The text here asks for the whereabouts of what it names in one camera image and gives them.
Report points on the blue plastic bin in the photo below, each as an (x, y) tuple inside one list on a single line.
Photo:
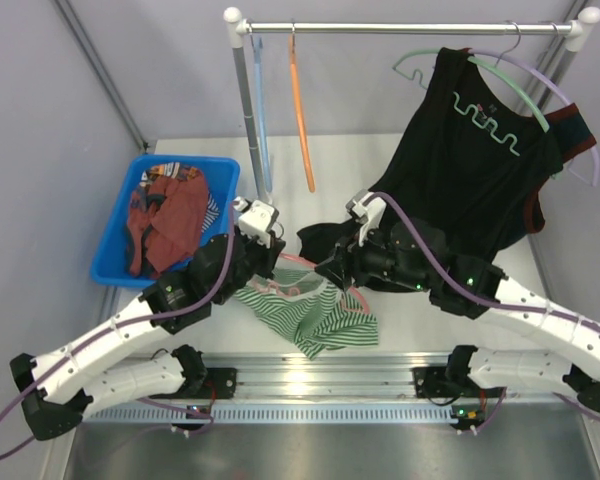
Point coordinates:
[(108, 264)]

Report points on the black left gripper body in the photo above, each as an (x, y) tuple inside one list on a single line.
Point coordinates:
[(268, 255)]

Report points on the orange plastic hanger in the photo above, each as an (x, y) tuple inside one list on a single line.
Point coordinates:
[(299, 112)]

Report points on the white metal clothes rack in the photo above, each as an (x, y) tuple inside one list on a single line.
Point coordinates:
[(574, 33)]

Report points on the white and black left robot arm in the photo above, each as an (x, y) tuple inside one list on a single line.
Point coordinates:
[(64, 387)]

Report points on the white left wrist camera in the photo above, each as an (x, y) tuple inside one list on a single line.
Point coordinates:
[(255, 220)]

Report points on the green white striped tank top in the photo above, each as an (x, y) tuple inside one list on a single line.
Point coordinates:
[(312, 325)]

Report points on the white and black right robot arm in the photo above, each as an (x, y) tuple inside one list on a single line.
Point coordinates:
[(416, 258)]

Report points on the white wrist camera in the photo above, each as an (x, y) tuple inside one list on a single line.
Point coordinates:
[(367, 210), (255, 220)]

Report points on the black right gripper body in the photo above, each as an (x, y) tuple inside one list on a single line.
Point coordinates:
[(372, 259)]

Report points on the patterned orange blue garment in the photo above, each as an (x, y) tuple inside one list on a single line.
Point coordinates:
[(174, 170)]

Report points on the light blue plastic hanger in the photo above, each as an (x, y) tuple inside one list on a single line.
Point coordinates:
[(257, 48)]

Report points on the aluminium mounting rail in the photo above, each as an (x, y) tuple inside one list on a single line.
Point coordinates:
[(383, 389)]

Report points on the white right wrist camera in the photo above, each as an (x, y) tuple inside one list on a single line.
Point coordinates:
[(367, 210)]

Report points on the rust red garment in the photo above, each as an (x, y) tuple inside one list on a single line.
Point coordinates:
[(164, 224)]

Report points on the mint green plastic hanger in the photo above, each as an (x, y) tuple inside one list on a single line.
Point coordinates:
[(462, 133)]

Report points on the black tank top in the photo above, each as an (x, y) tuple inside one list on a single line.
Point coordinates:
[(478, 220)]

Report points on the dark teal maroon-trimmed tank top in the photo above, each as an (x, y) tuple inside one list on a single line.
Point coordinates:
[(573, 137)]

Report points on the pink plastic hanger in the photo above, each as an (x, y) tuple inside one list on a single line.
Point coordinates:
[(309, 286)]

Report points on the lilac plastic hanger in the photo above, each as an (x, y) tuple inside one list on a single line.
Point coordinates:
[(550, 87)]

